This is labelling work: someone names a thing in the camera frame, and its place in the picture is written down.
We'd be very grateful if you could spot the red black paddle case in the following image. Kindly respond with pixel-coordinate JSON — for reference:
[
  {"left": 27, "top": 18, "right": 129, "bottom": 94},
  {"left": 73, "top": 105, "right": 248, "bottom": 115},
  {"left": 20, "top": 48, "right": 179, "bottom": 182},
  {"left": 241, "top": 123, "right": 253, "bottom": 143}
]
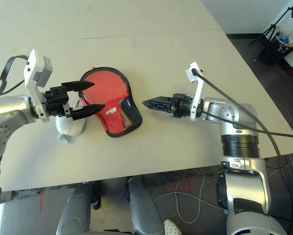
[{"left": 79, "top": 66, "right": 143, "bottom": 138}]

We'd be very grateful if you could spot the red floor tape strip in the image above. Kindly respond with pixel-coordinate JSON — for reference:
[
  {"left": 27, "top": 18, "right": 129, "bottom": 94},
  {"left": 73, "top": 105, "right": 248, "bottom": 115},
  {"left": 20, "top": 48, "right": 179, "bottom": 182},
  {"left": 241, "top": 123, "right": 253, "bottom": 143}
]
[{"left": 39, "top": 189, "right": 45, "bottom": 213}]

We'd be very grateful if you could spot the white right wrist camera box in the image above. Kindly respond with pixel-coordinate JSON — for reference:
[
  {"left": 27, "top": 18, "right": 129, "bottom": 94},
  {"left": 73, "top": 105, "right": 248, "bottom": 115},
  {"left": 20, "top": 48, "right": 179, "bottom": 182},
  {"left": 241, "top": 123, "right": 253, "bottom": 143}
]
[{"left": 185, "top": 62, "right": 206, "bottom": 122}]

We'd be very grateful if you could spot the black tripod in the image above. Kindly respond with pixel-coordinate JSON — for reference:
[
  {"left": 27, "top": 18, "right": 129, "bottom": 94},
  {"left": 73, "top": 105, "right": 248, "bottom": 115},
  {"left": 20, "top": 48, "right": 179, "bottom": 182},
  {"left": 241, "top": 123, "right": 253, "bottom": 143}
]
[{"left": 249, "top": 1, "right": 293, "bottom": 46}]

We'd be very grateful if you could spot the white perforated clog shoe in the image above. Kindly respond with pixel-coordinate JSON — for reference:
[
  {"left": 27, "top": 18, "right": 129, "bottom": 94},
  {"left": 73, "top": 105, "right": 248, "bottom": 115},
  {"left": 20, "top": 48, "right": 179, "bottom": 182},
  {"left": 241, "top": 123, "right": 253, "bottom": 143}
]
[{"left": 163, "top": 218, "right": 184, "bottom": 235}]

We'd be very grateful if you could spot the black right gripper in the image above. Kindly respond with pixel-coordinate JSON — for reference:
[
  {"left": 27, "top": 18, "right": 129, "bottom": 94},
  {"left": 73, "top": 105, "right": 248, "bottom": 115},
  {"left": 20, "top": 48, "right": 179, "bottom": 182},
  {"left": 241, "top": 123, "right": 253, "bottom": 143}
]
[{"left": 142, "top": 92, "right": 195, "bottom": 118}]

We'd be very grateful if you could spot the grey robot leg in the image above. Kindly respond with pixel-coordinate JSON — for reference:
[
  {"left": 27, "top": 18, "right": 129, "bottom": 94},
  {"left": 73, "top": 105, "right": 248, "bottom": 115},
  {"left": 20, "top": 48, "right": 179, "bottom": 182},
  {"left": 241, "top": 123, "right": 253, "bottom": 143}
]
[
  {"left": 126, "top": 176, "right": 166, "bottom": 235},
  {"left": 56, "top": 181, "right": 102, "bottom": 235}
]

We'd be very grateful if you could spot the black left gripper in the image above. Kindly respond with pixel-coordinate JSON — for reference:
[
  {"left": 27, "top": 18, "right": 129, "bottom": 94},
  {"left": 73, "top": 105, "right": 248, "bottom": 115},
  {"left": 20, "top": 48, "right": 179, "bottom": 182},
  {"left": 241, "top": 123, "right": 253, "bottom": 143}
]
[{"left": 42, "top": 81, "right": 106, "bottom": 121}]

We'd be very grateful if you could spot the white grey fabric pouch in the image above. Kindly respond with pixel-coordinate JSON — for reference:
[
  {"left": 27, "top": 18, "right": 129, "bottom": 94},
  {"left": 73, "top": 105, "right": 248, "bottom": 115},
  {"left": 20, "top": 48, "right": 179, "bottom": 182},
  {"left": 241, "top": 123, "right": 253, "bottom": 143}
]
[{"left": 54, "top": 99, "right": 86, "bottom": 144}]

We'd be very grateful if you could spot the black left wrist camera cable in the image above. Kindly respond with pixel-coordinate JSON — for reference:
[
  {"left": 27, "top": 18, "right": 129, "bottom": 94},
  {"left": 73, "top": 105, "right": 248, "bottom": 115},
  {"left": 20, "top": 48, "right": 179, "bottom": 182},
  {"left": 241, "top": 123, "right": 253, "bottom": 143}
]
[{"left": 0, "top": 55, "right": 29, "bottom": 101}]

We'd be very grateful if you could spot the black bin with bottles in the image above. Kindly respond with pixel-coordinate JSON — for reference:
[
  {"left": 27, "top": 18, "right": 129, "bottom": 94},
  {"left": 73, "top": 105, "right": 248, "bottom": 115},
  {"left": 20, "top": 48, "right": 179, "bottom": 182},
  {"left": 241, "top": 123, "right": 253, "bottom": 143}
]
[{"left": 258, "top": 31, "right": 293, "bottom": 66}]

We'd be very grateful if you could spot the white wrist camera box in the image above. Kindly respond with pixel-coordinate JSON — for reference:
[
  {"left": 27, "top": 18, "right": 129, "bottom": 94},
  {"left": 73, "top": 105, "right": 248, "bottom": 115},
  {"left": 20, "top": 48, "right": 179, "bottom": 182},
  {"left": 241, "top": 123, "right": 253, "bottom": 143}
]
[
  {"left": 24, "top": 48, "right": 53, "bottom": 123},
  {"left": 185, "top": 62, "right": 206, "bottom": 122}
]

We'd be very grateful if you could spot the grey robot right leg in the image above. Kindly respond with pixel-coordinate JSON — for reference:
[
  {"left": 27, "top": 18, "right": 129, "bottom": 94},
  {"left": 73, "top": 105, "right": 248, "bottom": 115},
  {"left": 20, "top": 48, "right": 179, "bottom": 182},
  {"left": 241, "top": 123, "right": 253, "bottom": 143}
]
[{"left": 126, "top": 176, "right": 166, "bottom": 235}]

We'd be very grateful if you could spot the grey robot left leg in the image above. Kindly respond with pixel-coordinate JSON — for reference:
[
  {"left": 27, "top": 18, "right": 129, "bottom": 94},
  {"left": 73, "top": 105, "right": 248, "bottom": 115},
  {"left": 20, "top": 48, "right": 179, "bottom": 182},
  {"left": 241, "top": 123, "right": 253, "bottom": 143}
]
[{"left": 56, "top": 181, "right": 102, "bottom": 235}]

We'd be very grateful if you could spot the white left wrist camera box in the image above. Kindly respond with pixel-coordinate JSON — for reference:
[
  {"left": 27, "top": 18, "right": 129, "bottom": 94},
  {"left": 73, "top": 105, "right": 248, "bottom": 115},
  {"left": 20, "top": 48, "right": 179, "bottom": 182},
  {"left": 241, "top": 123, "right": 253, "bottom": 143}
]
[{"left": 24, "top": 48, "right": 53, "bottom": 123}]

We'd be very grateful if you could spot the thin white floor cable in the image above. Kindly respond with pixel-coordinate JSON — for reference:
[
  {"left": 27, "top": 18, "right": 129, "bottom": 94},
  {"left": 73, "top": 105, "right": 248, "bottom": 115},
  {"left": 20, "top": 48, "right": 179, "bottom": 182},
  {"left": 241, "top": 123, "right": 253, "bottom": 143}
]
[{"left": 153, "top": 175, "right": 225, "bottom": 225}]

